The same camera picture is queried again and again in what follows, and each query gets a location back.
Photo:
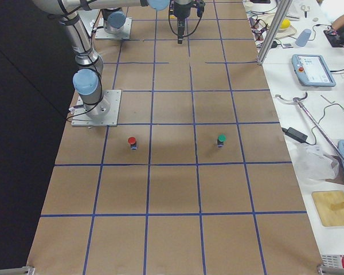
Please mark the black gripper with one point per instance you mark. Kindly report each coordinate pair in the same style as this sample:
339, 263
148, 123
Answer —
181, 12

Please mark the person's forearm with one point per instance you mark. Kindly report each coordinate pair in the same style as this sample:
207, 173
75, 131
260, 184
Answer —
338, 23

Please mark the green push button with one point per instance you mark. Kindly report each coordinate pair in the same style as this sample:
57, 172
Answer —
221, 139

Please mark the red push button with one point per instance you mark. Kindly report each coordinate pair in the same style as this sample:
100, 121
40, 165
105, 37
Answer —
132, 141

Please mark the yellow round object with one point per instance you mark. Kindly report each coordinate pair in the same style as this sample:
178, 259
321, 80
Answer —
285, 24

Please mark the white plate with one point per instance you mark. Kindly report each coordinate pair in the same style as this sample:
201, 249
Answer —
289, 31

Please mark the grey blue cup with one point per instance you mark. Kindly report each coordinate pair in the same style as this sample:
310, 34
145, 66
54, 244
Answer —
303, 38

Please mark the metal grabber stick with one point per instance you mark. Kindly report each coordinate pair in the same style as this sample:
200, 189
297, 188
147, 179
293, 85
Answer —
299, 101

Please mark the black power adapter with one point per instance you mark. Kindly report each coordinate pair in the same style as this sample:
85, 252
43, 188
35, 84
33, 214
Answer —
295, 134

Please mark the clear plastic bag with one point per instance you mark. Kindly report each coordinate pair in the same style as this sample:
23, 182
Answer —
313, 163

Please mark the wooden cutting board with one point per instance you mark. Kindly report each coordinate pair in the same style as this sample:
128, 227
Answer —
330, 207

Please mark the aluminium frame post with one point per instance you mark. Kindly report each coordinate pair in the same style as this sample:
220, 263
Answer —
278, 18

